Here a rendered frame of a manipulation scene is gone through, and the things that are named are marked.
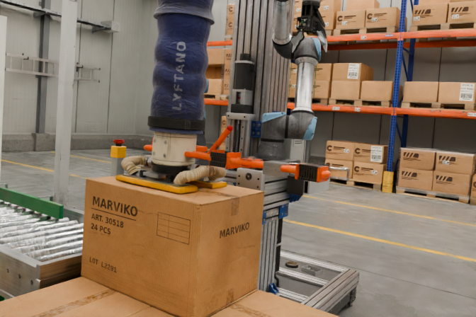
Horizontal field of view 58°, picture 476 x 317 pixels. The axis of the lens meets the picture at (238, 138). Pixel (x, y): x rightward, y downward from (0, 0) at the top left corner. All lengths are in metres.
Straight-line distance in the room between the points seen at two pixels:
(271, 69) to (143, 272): 1.26
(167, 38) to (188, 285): 0.89
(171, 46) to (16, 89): 10.31
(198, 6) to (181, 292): 1.03
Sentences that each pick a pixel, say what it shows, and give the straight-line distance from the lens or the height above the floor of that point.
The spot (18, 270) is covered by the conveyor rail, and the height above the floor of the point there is 0.55.
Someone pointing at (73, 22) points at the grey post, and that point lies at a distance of 5.32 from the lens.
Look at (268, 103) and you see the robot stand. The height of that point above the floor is 1.31.
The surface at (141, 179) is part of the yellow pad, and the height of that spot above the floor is 0.97.
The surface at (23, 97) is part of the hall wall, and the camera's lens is 11.97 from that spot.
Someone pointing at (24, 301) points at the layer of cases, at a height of 0.54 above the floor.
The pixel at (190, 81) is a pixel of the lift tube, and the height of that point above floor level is 1.36.
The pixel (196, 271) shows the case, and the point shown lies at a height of 0.72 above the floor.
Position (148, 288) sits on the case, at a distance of 1.66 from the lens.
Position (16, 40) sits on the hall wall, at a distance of 11.94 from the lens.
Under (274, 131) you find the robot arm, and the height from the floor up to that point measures 1.17.
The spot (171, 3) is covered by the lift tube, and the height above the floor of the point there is 1.63.
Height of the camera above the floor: 1.24
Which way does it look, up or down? 3 degrees down
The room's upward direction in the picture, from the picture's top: 4 degrees clockwise
